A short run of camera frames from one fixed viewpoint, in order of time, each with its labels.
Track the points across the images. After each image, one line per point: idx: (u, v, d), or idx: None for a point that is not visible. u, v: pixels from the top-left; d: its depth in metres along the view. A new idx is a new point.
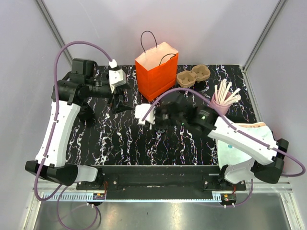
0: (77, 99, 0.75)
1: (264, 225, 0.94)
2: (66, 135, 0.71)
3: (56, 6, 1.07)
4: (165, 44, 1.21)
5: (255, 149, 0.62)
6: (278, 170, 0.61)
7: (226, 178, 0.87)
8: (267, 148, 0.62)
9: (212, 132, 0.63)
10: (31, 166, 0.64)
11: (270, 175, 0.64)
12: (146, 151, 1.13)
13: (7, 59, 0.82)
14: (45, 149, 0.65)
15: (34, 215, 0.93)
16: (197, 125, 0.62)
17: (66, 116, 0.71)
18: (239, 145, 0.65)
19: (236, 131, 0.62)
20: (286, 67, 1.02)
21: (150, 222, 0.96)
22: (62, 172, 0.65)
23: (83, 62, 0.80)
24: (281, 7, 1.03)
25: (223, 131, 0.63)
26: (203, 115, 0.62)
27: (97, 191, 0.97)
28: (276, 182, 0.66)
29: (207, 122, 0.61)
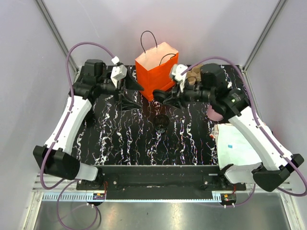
0: (91, 98, 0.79)
1: (264, 225, 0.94)
2: (76, 127, 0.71)
3: (56, 5, 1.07)
4: (165, 44, 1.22)
5: (267, 151, 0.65)
6: (279, 178, 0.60)
7: (226, 176, 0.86)
8: (279, 156, 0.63)
9: (235, 118, 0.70)
10: (40, 150, 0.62)
11: (272, 183, 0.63)
12: (146, 151, 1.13)
13: (7, 58, 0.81)
14: (56, 135, 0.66)
15: (34, 215, 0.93)
16: (224, 106, 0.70)
17: (80, 109, 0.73)
18: (254, 143, 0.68)
19: (258, 127, 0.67)
20: (287, 67, 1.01)
21: (150, 222, 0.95)
22: (67, 162, 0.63)
23: (94, 64, 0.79)
24: (281, 7, 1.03)
25: (246, 120, 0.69)
26: (233, 98, 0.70)
27: (97, 191, 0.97)
28: (270, 190, 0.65)
29: (235, 104, 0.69)
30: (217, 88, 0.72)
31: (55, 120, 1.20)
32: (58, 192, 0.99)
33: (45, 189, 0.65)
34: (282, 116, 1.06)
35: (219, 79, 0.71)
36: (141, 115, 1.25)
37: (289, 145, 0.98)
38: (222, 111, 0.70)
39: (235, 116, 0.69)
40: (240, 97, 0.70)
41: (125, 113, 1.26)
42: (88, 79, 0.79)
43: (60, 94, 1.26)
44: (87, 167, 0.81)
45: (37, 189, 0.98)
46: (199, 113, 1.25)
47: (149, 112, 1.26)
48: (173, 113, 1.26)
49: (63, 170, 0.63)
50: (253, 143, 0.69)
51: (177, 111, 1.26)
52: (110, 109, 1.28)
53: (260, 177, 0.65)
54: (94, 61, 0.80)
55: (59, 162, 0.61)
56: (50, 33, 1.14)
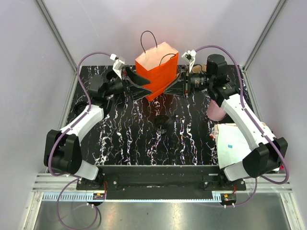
0: (106, 112, 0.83)
1: (264, 225, 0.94)
2: (88, 127, 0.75)
3: (56, 5, 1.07)
4: (165, 44, 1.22)
5: (250, 130, 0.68)
6: (258, 154, 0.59)
7: (225, 172, 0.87)
8: (260, 135, 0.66)
9: (224, 101, 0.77)
10: (55, 132, 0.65)
11: (254, 164, 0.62)
12: (146, 151, 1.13)
13: (6, 59, 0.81)
14: (71, 125, 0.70)
15: (34, 215, 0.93)
16: (217, 92, 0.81)
17: (95, 111, 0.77)
18: (240, 125, 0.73)
19: (243, 109, 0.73)
20: (287, 67, 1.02)
21: (150, 222, 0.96)
22: (75, 150, 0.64)
23: (98, 91, 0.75)
24: (281, 7, 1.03)
25: (233, 103, 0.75)
26: (224, 87, 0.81)
27: (97, 191, 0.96)
28: (257, 176, 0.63)
29: (226, 91, 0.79)
30: (216, 77, 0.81)
31: (55, 120, 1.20)
32: (58, 192, 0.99)
33: (52, 175, 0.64)
34: (282, 116, 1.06)
35: (221, 69, 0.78)
36: (141, 115, 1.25)
37: (289, 145, 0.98)
38: (214, 97, 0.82)
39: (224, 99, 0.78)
40: (232, 87, 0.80)
41: (125, 113, 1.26)
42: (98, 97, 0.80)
43: (60, 94, 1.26)
44: (88, 165, 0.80)
45: (37, 189, 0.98)
46: (199, 113, 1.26)
47: (149, 112, 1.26)
48: (173, 113, 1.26)
49: (68, 158, 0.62)
50: (239, 126, 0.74)
51: (177, 111, 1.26)
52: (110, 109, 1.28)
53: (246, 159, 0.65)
54: (97, 87, 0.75)
55: (70, 144, 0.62)
56: (50, 33, 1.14)
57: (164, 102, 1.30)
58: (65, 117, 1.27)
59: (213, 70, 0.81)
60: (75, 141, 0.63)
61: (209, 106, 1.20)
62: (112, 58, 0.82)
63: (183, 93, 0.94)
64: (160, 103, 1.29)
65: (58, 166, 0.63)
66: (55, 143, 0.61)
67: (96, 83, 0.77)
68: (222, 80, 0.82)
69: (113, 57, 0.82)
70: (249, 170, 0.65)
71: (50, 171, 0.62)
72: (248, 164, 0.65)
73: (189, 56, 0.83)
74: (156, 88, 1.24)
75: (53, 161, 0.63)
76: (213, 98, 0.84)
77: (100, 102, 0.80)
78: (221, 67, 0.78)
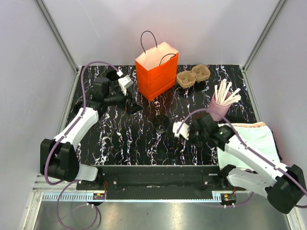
0: (100, 113, 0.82)
1: (265, 226, 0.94)
2: (83, 132, 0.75)
3: (56, 6, 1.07)
4: (165, 44, 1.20)
5: (261, 166, 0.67)
6: (281, 189, 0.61)
7: (228, 178, 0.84)
8: (273, 168, 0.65)
9: (225, 145, 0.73)
10: (49, 141, 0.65)
11: (280, 196, 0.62)
12: (146, 151, 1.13)
13: (6, 58, 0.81)
14: (65, 132, 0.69)
15: (34, 215, 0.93)
16: (217, 139, 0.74)
17: (89, 115, 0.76)
18: (248, 162, 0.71)
19: (246, 148, 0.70)
20: (287, 67, 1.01)
21: (150, 222, 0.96)
22: (70, 158, 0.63)
23: (102, 85, 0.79)
24: (281, 7, 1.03)
25: (235, 144, 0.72)
26: (220, 131, 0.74)
27: (97, 191, 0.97)
28: (289, 209, 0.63)
29: (224, 135, 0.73)
30: (208, 128, 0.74)
31: (55, 120, 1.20)
32: (58, 192, 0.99)
33: (50, 184, 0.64)
34: (282, 117, 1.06)
35: (207, 120, 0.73)
36: (141, 115, 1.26)
37: (290, 146, 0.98)
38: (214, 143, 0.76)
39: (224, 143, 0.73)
40: (227, 129, 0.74)
41: (125, 113, 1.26)
42: (97, 96, 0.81)
43: (60, 94, 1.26)
44: (87, 167, 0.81)
45: (37, 189, 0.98)
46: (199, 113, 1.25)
47: (149, 112, 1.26)
48: (173, 113, 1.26)
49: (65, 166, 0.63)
50: (247, 163, 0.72)
51: (177, 111, 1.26)
52: (110, 108, 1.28)
53: (271, 198, 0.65)
54: (102, 81, 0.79)
55: (65, 155, 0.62)
56: (50, 33, 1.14)
57: (164, 102, 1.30)
58: (65, 117, 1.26)
59: (200, 124, 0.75)
60: (69, 151, 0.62)
61: (209, 106, 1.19)
62: (119, 74, 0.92)
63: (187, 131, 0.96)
64: (160, 103, 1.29)
65: (56, 175, 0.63)
66: (49, 154, 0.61)
67: (102, 80, 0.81)
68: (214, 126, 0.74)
69: (120, 74, 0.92)
70: (281, 208, 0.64)
71: (48, 182, 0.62)
72: (277, 203, 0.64)
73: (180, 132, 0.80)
74: (156, 87, 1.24)
75: (50, 170, 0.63)
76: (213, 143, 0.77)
77: (97, 102, 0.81)
78: (205, 119, 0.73)
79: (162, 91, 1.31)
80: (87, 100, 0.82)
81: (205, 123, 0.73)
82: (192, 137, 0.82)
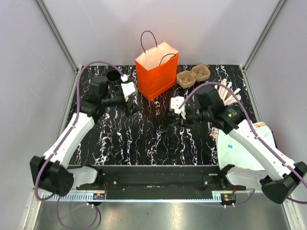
0: (95, 116, 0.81)
1: (265, 226, 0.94)
2: (75, 143, 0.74)
3: (56, 6, 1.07)
4: (165, 44, 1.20)
5: (268, 161, 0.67)
6: (286, 187, 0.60)
7: (227, 177, 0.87)
8: (281, 164, 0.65)
9: (232, 130, 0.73)
10: (37, 161, 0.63)
11: (281, 194, 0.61)
12: (146, 151, 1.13)
13: (6, 58, 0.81)
14: (55, 147, 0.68)
15: (34, 215, 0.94)
16: (222, 120, 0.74)
17: (83, 124, 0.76)
18: (255, 154, 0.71)
19: (256, 138, 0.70)
20: (287, 67, 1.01)
21: (150, 222, 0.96)
22: (60, 178, 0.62)
23: (99, 85, 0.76)
24: (281, 7, 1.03)
25: (244, 132, 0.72)
26: (230, 113, 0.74)
27: (97, 191, 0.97)
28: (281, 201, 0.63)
29: (232, 119, 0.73)
30: (213, 106, 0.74)
31: (55, 120, 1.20)
32: None
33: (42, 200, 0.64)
34: (282, 117, 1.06)
35: (213, 98, 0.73)
36: (141, 115, 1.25)
37: (290, 146, 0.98)
38: (219, 126, 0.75)
39: (232, 128, 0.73)
40: (236, 112, 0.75)
41: (125, 113, 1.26)
42: (93, 97, 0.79)
43: (60, 94, 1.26)
44: (84, 172, 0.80)
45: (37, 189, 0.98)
46: None
47: (149, 112, 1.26)
48: None
49: (55, 185, 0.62)
50: (253, 154, 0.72)
51: None
52: (110, 109, 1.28)
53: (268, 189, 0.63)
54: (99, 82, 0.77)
55: (54, 175, 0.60)
56: (50, 33, 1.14)
57: (164, 102, 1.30)
58: (65, 117, 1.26)
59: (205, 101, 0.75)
60: (58, 173, 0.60)
61: None
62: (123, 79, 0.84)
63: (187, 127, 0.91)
64: (160, 103, 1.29)
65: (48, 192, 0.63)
66: (38, 176, 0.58)
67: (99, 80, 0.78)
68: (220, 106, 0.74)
69: (124, 80, 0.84)
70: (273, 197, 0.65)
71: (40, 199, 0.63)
72: (272, 194, 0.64)
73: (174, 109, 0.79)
74: (156, 87, 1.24)
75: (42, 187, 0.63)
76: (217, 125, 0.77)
77: (93, 105, 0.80)
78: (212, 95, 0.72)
79: (162, 91, 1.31)
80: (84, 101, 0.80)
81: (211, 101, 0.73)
82: (192, 117, 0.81)
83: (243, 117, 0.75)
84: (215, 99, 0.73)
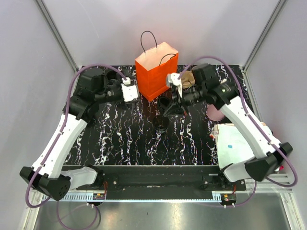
0: (87, 116, 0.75)
1: (265, 226, 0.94)
2: (66, 150, 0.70)
3: (56, 6, 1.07)
4: (165, 44, 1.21)
5: (255, 138, 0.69)
6: (267, 164, 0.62)
7: (225, 173, 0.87)
8: (266, 143, 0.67)
9: (224, 106, 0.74)
10: (26, 172, 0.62)
11: (262, 171, 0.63)
12: (146, 151, 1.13)
13: (6, 58, 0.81)
14: (44, 158, 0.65)
15: (34, 215, 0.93)
16: (215, 95, 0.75)
17: (71, 130, 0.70)
18: (242, 131, 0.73)
19: (246, 115, 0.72)
20: (287, 67, 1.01)
21: (150, 222, 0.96)
22: (51, 190, 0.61)
23: (92, 79, 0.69)
24: (281, 7, 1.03)
25: (235, 109, 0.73)
26: (223, 88, 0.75)
27: (97, 191, 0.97)
28: (261, 179, 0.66)
29: (225, 94, 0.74)
30: (207, 82, 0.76)
31: (55, 120, 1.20)
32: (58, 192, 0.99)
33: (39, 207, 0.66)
34: (282, 117, 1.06)
35: (207, 74, 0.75)
36: (141, 115, 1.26)
37: (290, 146, 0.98)
38: (213, 101, 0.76)
39: (224, 102, 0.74)
40: (230, 88, 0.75)
41: (125, 113, 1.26)
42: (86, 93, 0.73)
43: (60, 94, 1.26)
44: (83, 174, 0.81)
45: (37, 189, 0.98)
46: (199, 113, 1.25)
47: (149, 112, 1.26)
48: None
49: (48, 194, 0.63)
50: (242, 131, 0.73)
51: None
52: (110, 109, 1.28)
53: (250, 165, 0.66)
54: (92, 75, 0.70)
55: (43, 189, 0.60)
56: (50, 33, 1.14)
57: None
58: None
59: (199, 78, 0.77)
60: (47, 187, 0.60)
61: (209, 106, 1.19)
62: (124, 81, 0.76)
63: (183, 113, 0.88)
64: None
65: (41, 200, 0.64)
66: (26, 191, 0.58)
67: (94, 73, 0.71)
68: (215, 82, 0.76)
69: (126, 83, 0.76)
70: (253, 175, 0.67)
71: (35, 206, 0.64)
72: (253, 171, 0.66)
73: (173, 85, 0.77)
74: (156, 87, 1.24)
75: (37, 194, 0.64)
76: (210, 102, 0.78)
77: (85, 102, 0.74)
78: (206, 70, 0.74)
79: (162, 91, 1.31)
80: (75, 97, 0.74)
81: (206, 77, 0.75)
82: (190, 97, 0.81)
83: (237, 94, 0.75)
84: (209, 75, 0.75)
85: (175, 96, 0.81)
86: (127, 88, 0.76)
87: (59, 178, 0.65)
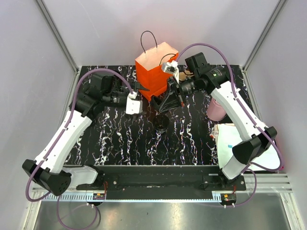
0: (92, 114, 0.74)
1: (265, 225, 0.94)
2: (70, 146, 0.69)
3: (56, 6, 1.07)
4: (165, 44, 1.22)
5: (242, 121, 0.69)
6: (250, 145, 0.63)
7: (223, 171, 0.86)
8: (253, 126, 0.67)
9: (215, 90, 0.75)
10: (29, 165, 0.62)
11: (247, 153, 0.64)
12: (146, 151, 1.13)
13: (6, 58, 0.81)
14: (47, 152, 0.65)
15: (34, 215, 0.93)
16: (206, 79, 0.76)
17: (76, 126, 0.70)
18: (230, 114, 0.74)
19: (235, 99, 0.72)
20: (287, 67, 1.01)
21: (150, 222, 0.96)
22: (52, 184, 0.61)
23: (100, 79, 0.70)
24: (281, 7, 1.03)
25: (224, 93, 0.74)
26: (215, 73, 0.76)
27: (97, 191, 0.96)
28: (247, 162, 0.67)
29: (216, 78, 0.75)
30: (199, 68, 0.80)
31: (55, 120, 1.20)
32: None
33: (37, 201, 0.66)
34: (282, 117, 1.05)
35: (198, 61, 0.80)
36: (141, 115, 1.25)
37: (290, 146, 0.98)
38: (204, 85, 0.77)
39: (214, 86, 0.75)
40: (222, 73, 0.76)
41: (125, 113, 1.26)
42: (93, 92, 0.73)
43: (60, 94, 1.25)
44: (84, 174, 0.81)
45: (37, 189, 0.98)
46: (199, 113, 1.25)
47: (149, 112, 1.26)
48: (173, 113, 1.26)
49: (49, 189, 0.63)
50: (229, 115, 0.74)
51: (177, 111, 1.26)
52: (110, 109, 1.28)
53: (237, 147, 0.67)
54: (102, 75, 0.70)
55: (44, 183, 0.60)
56: (50, 34, 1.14)
57: None
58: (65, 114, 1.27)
59: (192, 66, 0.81)
60: (48, 181, 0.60)
61: (209, 105, 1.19)
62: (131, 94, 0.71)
63: (180, 104, 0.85)
64: None
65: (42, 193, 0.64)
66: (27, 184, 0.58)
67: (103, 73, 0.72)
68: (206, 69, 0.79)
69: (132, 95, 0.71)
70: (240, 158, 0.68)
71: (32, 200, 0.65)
72: (240, 154, 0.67)
73: (172, 67, 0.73)
74: (156, 87, 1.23)
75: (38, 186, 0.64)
76: (203, 87, 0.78)
77: (91, 100, 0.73)
78: (197, 57, 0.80)
79: (162, 91, 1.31)
80: (83, 94, 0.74)
81: (196, 63, 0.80)
82: (186, 84, 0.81)
83: (228, 79, 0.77)
84: (201, 63, 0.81)
85: (173, 83, 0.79)
86: (132, 101, 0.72)
87: (60, 174, 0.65)
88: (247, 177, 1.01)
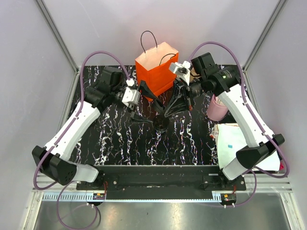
0: (101, 106, 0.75)
1: (264, 225, 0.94)
2: (79, 135, 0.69)
3: (56, 6, 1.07)
4: (165, 44, 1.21)
5: (250, 128, 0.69)
6: (257, 153, 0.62)
7: (224, 171, 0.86)
8: (261, 133, 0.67)
9: (224, 93, 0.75)
10: (39, 151, 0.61)
11: (253, 159, 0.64)
12: (146, 151, 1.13)
13: (6, 58, 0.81)
14: (57, 138, 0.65)
15: (34, 215, 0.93)
16: (215, 81, 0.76)
17: (87, 116, 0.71)
18: (239, 120, 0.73)
19: (244, 104, 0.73)
20: (287, 67, 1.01)
21: (150, 222, 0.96)
22: (61, 170, 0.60)
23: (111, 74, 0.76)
24: (281, 7, 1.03)
25: (234, 97, 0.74)
26: (224, 75, 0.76)
27: (97, 191, 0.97)
28: (250, 166, 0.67)
29: (225, 80, 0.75)
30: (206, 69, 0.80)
31: (55, 120, 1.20)
32: (58, 192, 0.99)
33: (37, 189, 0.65)
34: (282, 117, 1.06)
35: (206, 62, 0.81)
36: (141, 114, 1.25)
37: (290, 146, 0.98)
38: (212, 86, 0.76)
39: (223, 87, 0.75)
40: (231, 74, 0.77)
41: (125, 113, 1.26)
42: (102, 86, 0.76)
43: (60, 94, 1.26)
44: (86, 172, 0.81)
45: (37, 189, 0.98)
46: (199, 113, 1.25)
47: (149, 112, 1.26)
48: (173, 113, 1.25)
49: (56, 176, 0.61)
50: (237, 120, 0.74)
51: None
52: (110, 109, 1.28)
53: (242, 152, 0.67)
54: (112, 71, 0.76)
55: (53, 169, 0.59)
56: (50, 33, 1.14)
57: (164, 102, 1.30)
58: (65, 117, 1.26)
59: (199, 67, 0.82)
60: (57, 167, 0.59)
61: (209, 105, 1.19)
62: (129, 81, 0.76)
63: (188, 106, 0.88)
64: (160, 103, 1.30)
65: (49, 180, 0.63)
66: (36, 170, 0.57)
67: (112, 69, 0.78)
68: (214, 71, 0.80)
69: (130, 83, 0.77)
70: (243, 163, 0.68)
71: (35, 187, 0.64)
72: (244, 159, 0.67)
73: (184, 69, 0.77)
74: (157, 87, 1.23)
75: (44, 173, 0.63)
76: (210, 88, 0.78)
77: (100, 93, 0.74)
78: (204, 58, 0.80)
79: (162, 91, 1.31)
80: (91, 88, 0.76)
81: (204, 64, 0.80)
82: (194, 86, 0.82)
83: (237, 82, 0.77)
84: (208, 63, 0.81)
85: (182, 86, 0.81)
86: (129, 90, 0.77)
87: (68, 162, 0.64)
88: (246, 177, 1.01)
